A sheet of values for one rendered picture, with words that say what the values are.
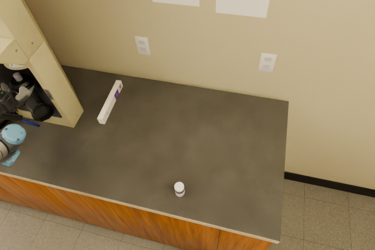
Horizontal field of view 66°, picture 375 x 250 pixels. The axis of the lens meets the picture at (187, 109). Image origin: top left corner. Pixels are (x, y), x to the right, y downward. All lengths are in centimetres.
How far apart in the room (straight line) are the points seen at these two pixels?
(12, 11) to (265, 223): 121
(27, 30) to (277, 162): 115
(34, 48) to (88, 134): 49
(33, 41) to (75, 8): 39
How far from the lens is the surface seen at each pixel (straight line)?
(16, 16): 121
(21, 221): 260
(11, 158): 131
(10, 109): 138
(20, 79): 143
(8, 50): 119
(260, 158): 137
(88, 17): 158
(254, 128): 145
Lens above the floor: 214
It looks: 53 degrees down
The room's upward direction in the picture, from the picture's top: 5 degrees counter-clockwise
